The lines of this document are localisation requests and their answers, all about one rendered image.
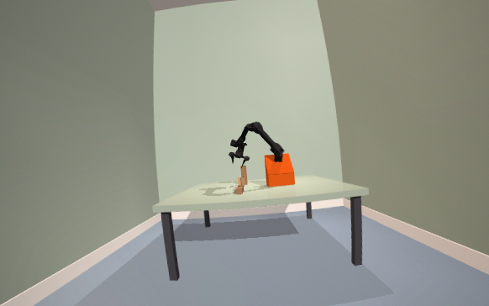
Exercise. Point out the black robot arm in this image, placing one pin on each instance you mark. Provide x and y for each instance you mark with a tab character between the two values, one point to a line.
257	128

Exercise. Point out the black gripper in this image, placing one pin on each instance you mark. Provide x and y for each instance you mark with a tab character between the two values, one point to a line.
232	155

